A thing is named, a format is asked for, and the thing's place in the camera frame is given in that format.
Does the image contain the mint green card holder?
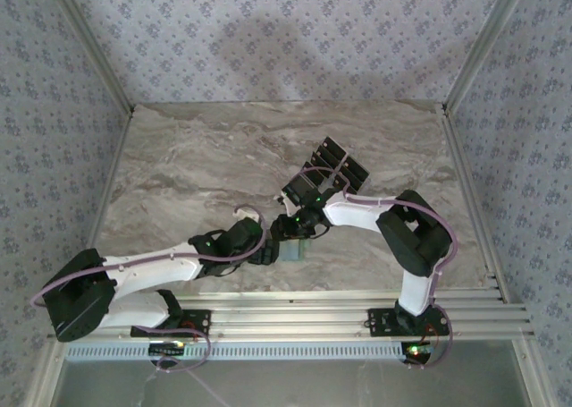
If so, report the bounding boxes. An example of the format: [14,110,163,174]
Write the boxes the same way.
[279,240,310,264]

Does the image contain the black battery tray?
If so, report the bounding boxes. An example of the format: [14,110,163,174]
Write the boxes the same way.
[301,134,372,192]

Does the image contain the aluminium extrusion base rails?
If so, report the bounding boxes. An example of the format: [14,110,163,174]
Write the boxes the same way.
[46,289,535,342]

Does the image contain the circuit board with green light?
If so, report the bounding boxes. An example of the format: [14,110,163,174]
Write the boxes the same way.
[148,342,187,359]
[401,342,437,364]

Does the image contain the grey metal sheet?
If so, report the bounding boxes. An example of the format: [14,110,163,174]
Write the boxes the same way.
[57,340,535,407]

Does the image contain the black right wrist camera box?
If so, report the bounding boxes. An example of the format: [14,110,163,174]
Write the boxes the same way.
[284,174,324,208]

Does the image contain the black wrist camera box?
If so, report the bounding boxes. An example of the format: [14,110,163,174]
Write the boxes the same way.
[227,217,265,259]
[284,174,324,208]

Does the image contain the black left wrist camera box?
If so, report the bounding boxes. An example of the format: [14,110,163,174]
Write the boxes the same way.
[227,217,265,259]

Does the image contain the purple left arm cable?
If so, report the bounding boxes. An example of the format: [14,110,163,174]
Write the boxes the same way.
[29,204,268,309]

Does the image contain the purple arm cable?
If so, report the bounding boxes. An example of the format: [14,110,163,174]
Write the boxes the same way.
[292,165,459,312]
[29,204,268,309]

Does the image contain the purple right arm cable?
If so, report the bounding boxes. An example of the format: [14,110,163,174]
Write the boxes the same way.
[292,165,459,312]

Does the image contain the purple looped cable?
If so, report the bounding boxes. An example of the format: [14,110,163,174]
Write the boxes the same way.
[408,306,453,372]
[133,319,214,377]

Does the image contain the white slotted cable duct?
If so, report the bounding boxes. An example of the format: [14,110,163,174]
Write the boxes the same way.
[64,342,406,362]

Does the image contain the aluminium table edge rail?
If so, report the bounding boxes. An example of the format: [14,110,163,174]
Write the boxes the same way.
[440,104,510,303]

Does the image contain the aluminium corner post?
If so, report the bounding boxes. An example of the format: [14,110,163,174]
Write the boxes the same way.
[441,0,534,114]
[46,0,137,114]

